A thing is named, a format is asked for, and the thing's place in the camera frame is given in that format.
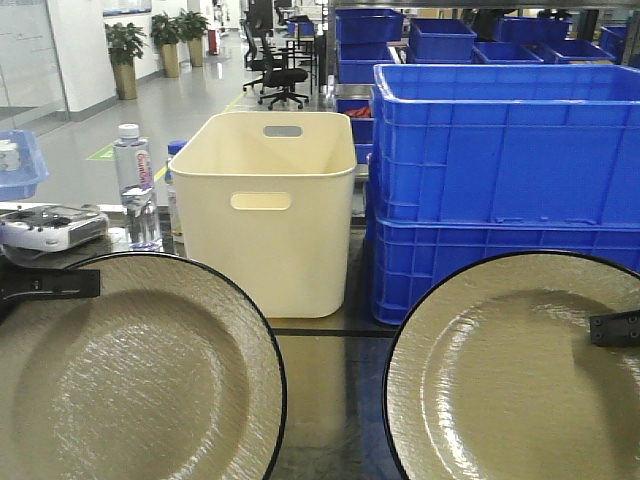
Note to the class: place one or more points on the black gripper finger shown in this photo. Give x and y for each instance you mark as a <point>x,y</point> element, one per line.
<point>20,283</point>
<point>615,330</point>

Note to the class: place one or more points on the beige plate with black rim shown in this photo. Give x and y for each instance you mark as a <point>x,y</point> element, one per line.
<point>172,372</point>

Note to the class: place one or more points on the blue crates on shelf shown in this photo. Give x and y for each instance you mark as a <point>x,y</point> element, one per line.
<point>363,38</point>

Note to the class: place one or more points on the white remote controller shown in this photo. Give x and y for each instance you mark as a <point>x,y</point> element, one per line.
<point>52,228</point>

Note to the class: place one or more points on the light blue tray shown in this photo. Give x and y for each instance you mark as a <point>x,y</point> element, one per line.
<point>22,165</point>

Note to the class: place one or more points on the clear water bottle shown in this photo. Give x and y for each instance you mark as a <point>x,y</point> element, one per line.
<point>136,188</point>

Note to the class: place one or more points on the blue capped bottle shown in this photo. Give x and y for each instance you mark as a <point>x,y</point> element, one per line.
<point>173,149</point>

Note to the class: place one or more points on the lower blue plastic crate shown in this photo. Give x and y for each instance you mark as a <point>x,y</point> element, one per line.
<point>409,258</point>

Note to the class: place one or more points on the cream plastic bin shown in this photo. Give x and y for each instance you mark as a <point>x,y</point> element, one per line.
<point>266,199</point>

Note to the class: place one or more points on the potted plant gold pot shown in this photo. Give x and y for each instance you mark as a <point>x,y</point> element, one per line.
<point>125,44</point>
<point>165,36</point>
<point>193,26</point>

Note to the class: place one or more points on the black office chair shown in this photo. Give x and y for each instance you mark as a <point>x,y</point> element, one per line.
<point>278,80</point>

